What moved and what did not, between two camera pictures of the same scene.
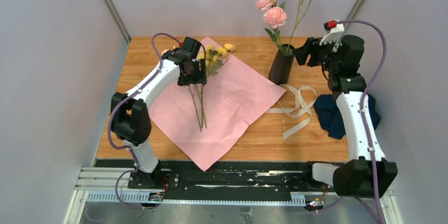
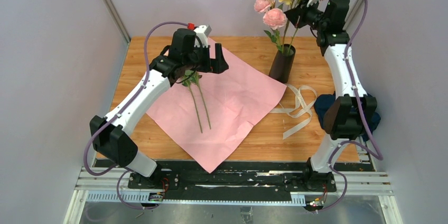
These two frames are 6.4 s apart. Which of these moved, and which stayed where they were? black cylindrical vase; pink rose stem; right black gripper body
Moved: right black gripper body
Stayed: pink rose stem; black cylindrical vase
